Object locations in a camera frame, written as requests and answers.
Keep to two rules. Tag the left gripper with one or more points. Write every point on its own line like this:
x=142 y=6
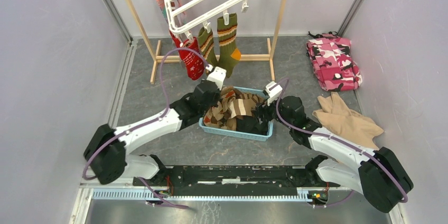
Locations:
x=217 y=95

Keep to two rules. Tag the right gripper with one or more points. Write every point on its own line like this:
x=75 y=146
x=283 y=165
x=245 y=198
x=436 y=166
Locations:
x=266 y=105

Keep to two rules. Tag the green striped sock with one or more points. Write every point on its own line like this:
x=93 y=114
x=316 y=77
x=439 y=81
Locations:
x=229 y=53
x=206 y=45

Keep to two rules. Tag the beige argyle sock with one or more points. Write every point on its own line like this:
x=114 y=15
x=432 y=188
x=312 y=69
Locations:
x=243 y=107

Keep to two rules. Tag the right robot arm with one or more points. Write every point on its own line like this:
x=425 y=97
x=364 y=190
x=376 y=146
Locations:
x=376 y=174

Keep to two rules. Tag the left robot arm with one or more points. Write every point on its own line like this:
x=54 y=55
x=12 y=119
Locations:
x=109 y=153

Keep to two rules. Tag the black garment in basket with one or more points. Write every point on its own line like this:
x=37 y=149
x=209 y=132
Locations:
x=251 y=125

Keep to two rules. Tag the red snowflake sock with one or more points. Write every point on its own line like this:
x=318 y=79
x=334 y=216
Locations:
x=193 y=62

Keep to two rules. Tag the light blue plastic basket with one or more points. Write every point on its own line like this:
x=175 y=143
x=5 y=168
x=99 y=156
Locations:
x=230 y=133

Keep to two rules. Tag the beige cloth on floor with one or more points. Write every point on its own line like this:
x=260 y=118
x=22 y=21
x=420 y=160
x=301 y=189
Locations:
x=339 y=119

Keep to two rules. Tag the pink camouflage bag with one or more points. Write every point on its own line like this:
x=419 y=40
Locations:
x=333 y=66

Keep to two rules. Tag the wooden rack frame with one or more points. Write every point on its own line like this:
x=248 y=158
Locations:
x=158 y=60

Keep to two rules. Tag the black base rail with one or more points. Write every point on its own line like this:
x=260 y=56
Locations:
x=233 y=180

